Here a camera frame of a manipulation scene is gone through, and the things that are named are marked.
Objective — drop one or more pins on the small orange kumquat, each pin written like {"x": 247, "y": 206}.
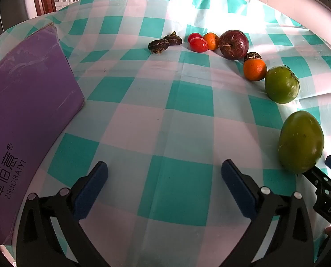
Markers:
{"x": 211, "y": 41}

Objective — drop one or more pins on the green persimmon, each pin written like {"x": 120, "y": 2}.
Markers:
{"x": 301, "y": 141}
{"x": 281, "y": 85}

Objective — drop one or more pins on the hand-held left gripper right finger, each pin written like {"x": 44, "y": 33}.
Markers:
{"x": 239, "y": 190}

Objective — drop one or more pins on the dark water chestnut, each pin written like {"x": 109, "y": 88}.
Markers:
{"x": 251, "y": 56}
{"x": 173, "y": 39}
{"x": 158, "y": 46}

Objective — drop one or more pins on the orange mandarin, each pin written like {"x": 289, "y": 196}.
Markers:
{"x": 254, "y": 70}

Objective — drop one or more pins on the red cherry tomato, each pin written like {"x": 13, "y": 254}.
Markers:
{"x": 199, "y": 45}
{"x": 194, "y": 36}

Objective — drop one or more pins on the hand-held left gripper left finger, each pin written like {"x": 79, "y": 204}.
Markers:
{"x": 91, "y": 192}

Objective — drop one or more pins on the dark red apple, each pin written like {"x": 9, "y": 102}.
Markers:
{"x": 234, "y": 45}

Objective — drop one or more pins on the teal white checked tablecloth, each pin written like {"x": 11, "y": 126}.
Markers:
{"x": 182, "y": 133}

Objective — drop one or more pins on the grey refrigerator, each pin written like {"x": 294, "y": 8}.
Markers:
{"x": 7, "y": 8}

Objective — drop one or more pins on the purple cardboard box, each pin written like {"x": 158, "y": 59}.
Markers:
{"x": 29, "y": 111}

